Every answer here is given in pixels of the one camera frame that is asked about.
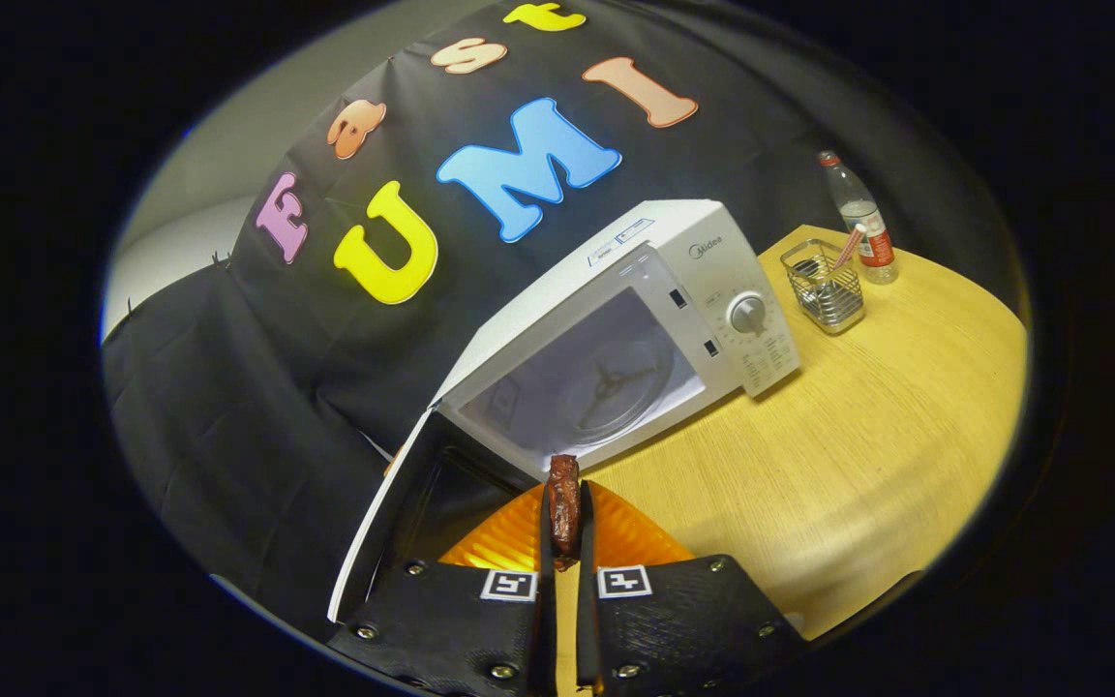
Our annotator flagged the brown meat slice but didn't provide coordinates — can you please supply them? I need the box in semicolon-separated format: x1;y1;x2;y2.
547;454;583;572

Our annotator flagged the clear bottle with red label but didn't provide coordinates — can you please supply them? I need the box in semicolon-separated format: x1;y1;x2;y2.
817;150;899;286

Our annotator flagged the glass turntable plate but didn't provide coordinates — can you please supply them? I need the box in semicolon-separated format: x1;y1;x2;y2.
554;334;684;434

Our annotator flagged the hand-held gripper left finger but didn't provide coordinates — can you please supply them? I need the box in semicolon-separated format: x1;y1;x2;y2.
325;484;558;697

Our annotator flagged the metal wire basket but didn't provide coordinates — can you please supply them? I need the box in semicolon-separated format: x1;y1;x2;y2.
779;238;866;336

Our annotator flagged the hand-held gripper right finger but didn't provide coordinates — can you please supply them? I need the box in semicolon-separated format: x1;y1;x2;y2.
575;479;810;697

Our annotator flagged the white toaster oven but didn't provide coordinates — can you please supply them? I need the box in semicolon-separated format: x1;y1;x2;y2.
327;198;802;623

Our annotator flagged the pink straw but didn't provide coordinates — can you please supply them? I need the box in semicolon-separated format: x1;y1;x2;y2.
830;225;868;272

